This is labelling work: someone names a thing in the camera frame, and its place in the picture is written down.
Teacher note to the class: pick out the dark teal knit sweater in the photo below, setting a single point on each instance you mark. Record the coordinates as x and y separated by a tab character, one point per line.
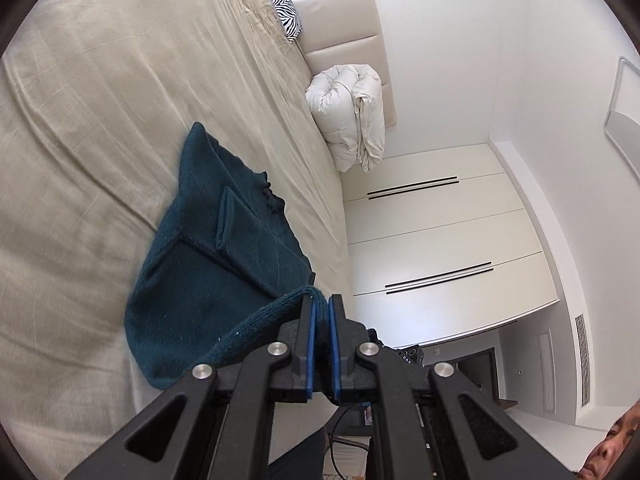
210	270

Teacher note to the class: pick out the white air vent grille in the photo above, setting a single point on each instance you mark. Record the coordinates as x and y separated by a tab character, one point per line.
582	360

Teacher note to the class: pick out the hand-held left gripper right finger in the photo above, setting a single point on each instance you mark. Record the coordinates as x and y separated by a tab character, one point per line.
334	360

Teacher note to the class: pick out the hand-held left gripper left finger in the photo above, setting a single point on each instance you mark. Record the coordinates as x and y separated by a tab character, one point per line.
311	345

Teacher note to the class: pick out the folded white duvet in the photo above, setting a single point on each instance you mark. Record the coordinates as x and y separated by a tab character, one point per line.
340	110

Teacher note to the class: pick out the cream padded headboard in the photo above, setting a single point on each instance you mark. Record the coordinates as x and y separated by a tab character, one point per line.
340	15

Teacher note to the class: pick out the person's head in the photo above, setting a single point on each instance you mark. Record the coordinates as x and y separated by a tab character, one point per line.
615	440

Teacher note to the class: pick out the white built-in wardrobe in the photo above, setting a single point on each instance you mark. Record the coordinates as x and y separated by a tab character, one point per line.
425	225

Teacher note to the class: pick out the bed with beige sheet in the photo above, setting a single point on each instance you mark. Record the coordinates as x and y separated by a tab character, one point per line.
100	110

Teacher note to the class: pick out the zebra print pillow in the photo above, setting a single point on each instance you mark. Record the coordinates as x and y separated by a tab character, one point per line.
282	0

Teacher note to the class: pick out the dark wooden door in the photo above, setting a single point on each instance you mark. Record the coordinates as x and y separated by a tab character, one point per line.
475	367

